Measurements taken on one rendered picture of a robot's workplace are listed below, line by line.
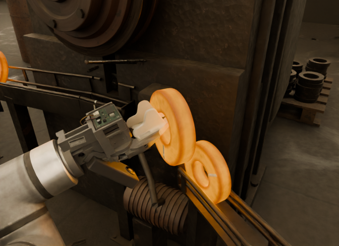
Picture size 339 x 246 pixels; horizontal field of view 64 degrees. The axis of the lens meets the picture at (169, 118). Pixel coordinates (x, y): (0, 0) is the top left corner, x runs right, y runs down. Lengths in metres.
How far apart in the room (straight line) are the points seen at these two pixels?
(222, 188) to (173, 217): 0.26
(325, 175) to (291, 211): 0.42
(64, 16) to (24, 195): 0.53
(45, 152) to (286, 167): 1.64
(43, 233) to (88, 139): 0.16
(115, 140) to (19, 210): 0.18
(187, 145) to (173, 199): 0.39
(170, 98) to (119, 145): 0.13
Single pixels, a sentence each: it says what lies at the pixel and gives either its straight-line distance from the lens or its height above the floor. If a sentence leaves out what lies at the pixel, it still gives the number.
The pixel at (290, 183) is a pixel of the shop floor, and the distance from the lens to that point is 1.82.
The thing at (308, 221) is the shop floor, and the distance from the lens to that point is 1.65.
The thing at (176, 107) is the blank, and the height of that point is 0.93.
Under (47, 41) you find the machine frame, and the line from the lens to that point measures 1.26.
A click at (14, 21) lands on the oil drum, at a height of 0.51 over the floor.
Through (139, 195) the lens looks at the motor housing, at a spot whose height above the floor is 0.52.
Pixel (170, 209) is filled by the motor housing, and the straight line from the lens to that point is 0.85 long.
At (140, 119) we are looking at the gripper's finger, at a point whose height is 0.89.
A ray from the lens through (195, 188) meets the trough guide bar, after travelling 0.68.
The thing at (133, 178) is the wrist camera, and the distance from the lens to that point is 0.56.
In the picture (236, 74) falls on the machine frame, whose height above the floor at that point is 0.87.
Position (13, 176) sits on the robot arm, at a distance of 0.50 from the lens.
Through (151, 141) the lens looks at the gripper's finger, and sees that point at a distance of 0.50.
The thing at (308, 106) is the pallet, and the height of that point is 0.14.
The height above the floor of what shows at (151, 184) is 0.57.
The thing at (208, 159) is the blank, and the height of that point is 0.77.
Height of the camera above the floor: 1.15
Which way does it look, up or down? 30 degrees down
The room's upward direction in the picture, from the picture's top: straight up
